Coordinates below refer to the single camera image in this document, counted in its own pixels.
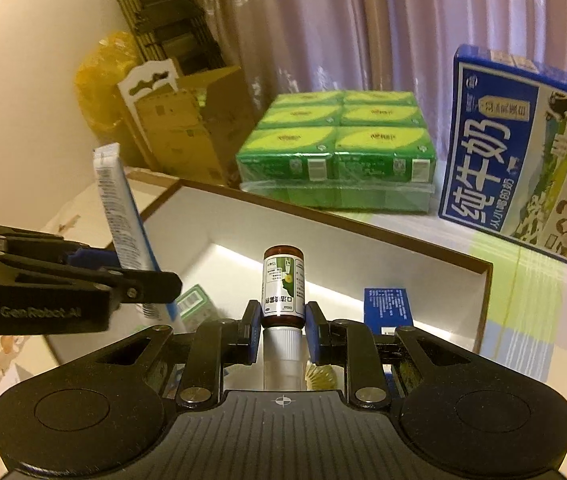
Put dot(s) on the white tube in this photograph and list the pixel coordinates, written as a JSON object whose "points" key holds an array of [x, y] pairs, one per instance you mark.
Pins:
{"points": [[123, 220]]}

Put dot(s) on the black folding step ladder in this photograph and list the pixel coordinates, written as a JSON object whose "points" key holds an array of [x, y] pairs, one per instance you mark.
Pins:
{"points": [[168, 15]]}

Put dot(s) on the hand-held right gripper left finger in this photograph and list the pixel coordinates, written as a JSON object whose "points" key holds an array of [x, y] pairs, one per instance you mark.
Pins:
{"points": [[252, 332]]}

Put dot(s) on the pink curtain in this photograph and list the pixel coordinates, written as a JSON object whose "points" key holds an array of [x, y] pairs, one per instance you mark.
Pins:
{"points": [[363, 25]]}

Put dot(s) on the yellow plastic bag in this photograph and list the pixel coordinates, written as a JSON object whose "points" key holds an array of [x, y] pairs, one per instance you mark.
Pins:
{"points": [[98, 85]]}

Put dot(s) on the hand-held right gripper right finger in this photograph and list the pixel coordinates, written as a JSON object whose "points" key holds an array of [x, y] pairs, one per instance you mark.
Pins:
{"points": [[316, 337]]}

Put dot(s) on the blue illustrated milk case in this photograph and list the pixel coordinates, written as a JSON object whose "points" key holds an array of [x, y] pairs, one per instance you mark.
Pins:
{"points": [[523, 160]]}

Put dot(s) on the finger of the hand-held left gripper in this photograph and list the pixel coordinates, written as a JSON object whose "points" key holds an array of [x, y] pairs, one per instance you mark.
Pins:
{"points": [[93, 258], [148, 288]]}

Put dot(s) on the brown cardboard carton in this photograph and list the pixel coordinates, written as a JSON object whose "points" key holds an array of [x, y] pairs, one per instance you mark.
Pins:
{"points": [[188, 125]]}

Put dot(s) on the blue and white box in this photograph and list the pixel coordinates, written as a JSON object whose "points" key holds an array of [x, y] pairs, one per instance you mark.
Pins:
{"points": [[387, 310]]}

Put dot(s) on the wrapped pack of green cartons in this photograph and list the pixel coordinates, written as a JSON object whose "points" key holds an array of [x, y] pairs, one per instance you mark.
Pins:
{"points": [[333, 150]]}

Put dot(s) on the small green carton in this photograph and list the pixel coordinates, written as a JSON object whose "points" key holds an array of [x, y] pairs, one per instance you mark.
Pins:
{"points": [[196, 302]]}

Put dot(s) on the brown spray bottle green label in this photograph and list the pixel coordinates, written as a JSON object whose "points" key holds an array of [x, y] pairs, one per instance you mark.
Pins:
{"points": [[283, 285]]}

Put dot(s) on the brown cardboard box white inside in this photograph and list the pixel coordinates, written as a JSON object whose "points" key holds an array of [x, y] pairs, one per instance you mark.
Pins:
{"points": [[363, 250]]}

